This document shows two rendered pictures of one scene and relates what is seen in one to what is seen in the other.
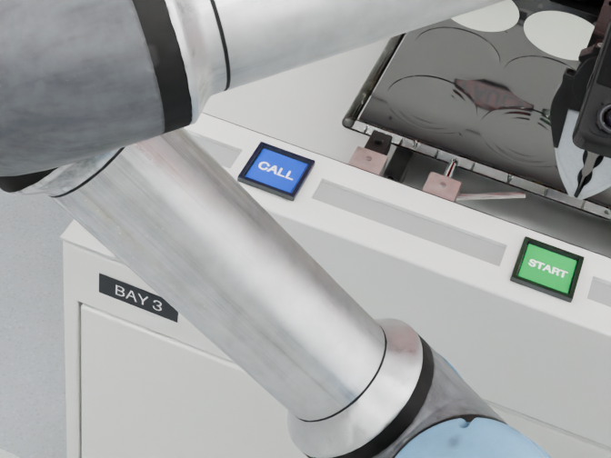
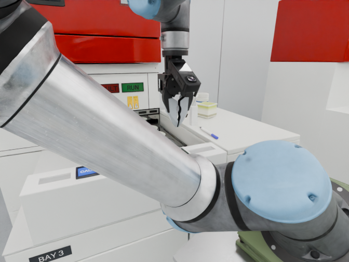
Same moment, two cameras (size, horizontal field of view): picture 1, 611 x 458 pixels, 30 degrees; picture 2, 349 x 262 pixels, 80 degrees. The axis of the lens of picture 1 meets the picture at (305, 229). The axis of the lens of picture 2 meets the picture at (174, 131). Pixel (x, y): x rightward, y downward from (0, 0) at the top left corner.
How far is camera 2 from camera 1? 0.53 m
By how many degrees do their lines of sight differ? 40
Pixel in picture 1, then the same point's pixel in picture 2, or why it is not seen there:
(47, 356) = not seen: outside the picture
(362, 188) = not seen: hidden behind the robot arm
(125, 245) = (81, 132)
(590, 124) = (187, 81)
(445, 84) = not seen: hidden behind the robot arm
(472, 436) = (252, 153)
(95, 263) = (25, 254)
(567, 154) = (172, 113)
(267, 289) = (157, 136)
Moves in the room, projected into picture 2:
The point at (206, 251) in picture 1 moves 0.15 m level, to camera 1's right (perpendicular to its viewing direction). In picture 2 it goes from (126, 120) to (221, 104)
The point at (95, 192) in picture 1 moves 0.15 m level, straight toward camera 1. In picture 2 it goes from (51, 91) to (225, 127)
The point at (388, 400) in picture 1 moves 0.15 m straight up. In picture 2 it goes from (209, 170) to (215, 71)
